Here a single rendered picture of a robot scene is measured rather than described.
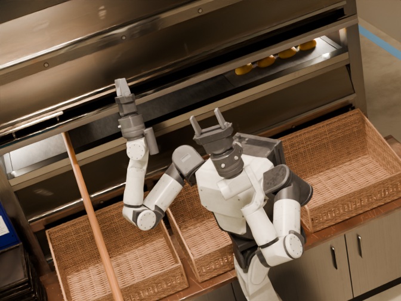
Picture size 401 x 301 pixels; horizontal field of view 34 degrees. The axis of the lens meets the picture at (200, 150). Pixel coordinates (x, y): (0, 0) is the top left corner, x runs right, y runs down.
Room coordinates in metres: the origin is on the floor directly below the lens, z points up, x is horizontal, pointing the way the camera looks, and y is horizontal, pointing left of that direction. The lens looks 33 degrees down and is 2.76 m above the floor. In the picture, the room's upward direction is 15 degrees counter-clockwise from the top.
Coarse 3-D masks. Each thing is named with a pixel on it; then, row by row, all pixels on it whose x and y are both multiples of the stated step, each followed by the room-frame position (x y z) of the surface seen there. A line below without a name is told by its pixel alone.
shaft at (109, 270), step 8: (64, 136) 2.88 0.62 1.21; (72, 152) 2.71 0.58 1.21; (72, 160) 2.64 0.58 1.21; (80, 176) 2.49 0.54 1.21; (80, 184) 2.43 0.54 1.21; (88, 200) 2.30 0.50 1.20; (88, 208) 2.23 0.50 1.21; (88, 216) 2.19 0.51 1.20; (96, 224) 2.12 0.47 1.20; (96, 232) 2.07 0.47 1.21; (96, 240) 2.02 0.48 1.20; (104, 248) 1.96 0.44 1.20; (104, 256) 1.91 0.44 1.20; (104, 264) 1.87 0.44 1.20; (112, 272) 1.82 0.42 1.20; (112, 280) 1.78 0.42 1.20; (112, 288) 1.74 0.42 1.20; (120, 296) 1.69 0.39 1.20
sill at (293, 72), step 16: (304, 64) 3.00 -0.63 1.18; (320, 64) 2.99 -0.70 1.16; (256, 80) 2.98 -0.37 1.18; (272, 80) 2.93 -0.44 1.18; (288, 80) 2.95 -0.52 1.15; (224, 96) 2.90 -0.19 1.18; (240, 96) 2.90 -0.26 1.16; (176, 112) 2.87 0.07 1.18; (192, 112) 2.85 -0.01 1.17; (160, 128) 2.82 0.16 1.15; (96, 144) 2.78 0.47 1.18; (112, 144) 2.77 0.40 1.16; (48, 160) 2.75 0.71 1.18; (64, 160) 2.72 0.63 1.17; (16, 176) 2.68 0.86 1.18; (32, 176) 2.69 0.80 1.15
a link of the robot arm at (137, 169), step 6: (144, 156) 2.09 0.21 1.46; (132, 162) 2.09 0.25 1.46; (138, 162) 2.08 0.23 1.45; (144, 162) 2.08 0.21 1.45; (132, 168) 2.06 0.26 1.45; (138, 168) 2.06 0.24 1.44; (144, 168) 2.06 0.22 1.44; (132, 174) 2.02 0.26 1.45; (138, 174) 2.02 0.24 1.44; (144, 174) 2.04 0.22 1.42
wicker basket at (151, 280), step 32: (64, 224) 2.67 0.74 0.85; (128, 224) 2.70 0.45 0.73; (160, 224) 2.67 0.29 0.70; (64, 256) 2.62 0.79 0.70; (96, 256) 2.63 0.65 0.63; (128, 256) 2.62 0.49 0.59; (160, 256) 2.55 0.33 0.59; (64, 288) 2.35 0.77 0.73; (96, 288) 2.45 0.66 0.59; (128, 288) 2.24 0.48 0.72; (160, 288) 2.33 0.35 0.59
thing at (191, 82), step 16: (336, 16) 3.00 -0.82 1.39; (288, 32) 2.98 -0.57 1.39; (320, 32) 2.83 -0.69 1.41; (240, 48) 2.95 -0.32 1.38; (256, 48) 2.87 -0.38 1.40; (288, 48) 2.80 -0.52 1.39; (208, 64) 2.85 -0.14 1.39; (240, 64) 2.75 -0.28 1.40; (160, 80) 2.83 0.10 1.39; (192, 80) 2.71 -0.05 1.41; (112, 96) 2.81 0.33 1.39; (160, 96) 2.67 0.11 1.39; (64, 112) 2.78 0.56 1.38; (80, 112) 2.72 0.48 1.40; (112, 112) 2.63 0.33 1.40; (32, 128) 2.69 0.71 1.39; (64, 128) 2.59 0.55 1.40; (16, 144) 2.55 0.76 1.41
